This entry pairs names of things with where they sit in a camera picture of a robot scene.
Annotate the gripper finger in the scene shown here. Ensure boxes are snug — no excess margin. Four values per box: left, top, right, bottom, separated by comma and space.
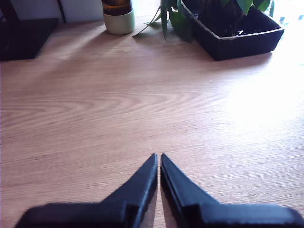
160, 153, 219, 228
101, 153, 158, 228

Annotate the black rectangular plant pot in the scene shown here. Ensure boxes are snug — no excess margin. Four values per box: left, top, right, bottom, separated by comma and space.
181, 0, 285, 61

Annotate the amber bottle with pale base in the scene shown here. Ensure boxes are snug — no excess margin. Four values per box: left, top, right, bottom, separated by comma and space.
101, 0, 136, 36

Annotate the green leafy houseplant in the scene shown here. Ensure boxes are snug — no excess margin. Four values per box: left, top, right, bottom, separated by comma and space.
132, 0, 275, 44

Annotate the black monitor with bright screen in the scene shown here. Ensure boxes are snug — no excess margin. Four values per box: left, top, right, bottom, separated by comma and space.
0, 0, 59, 62

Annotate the black monitor power cable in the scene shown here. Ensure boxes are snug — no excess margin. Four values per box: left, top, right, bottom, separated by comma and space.
57, 0, 67, 24

